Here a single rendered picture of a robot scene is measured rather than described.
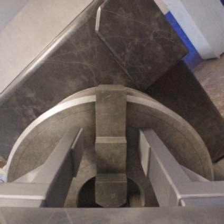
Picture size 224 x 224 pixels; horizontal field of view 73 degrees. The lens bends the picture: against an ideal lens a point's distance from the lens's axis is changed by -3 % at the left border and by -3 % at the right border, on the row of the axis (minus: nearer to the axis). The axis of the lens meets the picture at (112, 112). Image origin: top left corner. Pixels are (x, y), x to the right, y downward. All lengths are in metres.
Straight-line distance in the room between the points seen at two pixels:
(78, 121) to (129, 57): 0.18
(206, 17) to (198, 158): 3.61
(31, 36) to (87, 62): 3.75
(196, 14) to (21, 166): 3.62
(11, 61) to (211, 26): 4.20
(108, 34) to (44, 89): 0.19
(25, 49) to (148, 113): 4.02
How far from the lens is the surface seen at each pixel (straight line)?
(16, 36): 4.24
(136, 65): 0.30
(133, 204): 0.23
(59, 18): 3.95
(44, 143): 0.18
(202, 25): 3.69
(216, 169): 0.48
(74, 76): 0.36
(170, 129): 0.17
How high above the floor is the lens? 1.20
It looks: 11 degrees down
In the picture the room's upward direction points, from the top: 42 degrees counter-clockwise
